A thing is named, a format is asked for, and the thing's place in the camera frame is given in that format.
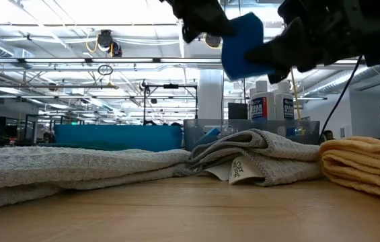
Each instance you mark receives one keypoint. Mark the black metal frame stand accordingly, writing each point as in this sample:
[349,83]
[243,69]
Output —
[171,86]

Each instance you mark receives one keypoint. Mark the orange towel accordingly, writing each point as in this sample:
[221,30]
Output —
[361,161]

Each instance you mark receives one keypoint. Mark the person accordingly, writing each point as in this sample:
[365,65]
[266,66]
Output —
[327,135]

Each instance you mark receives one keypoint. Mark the teal plastic bin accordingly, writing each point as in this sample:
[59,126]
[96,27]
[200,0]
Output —
[119,138]

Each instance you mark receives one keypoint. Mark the blue sponge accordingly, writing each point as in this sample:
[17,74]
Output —
[213,134]

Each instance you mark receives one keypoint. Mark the white plastic cleaner bottle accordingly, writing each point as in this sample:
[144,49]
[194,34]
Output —
[285,101]
[263,101]
[253,90]

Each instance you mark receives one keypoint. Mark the grey waffle towel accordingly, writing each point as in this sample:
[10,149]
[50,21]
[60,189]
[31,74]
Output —
[75,168]
[277,151]

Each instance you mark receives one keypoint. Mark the blue fuzzy towel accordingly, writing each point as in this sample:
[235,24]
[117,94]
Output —
[240,50]

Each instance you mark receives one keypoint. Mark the small round ceiling reel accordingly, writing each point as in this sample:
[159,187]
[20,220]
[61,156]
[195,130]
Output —
[143,86]

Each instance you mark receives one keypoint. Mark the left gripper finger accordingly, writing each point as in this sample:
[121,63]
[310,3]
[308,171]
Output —
[189,33]
[216,21]

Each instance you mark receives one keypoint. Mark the dark green towel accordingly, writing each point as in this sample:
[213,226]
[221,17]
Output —
[92,146]

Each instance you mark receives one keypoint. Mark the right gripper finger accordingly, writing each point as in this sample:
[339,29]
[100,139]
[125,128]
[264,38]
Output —
[280,76]
[284,50]

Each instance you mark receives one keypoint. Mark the black background monitor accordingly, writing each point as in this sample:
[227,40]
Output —
[237,111]

